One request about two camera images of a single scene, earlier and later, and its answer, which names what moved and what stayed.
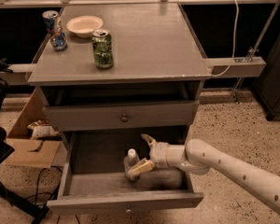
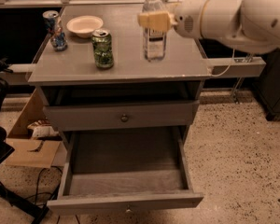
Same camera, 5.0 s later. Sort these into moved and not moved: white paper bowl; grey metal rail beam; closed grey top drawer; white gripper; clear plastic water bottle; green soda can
Moved: clear plastic water bottle; white gripper
Not moved: white paper bowl; grey metal rail beam; green soda can; closed grey top drawer
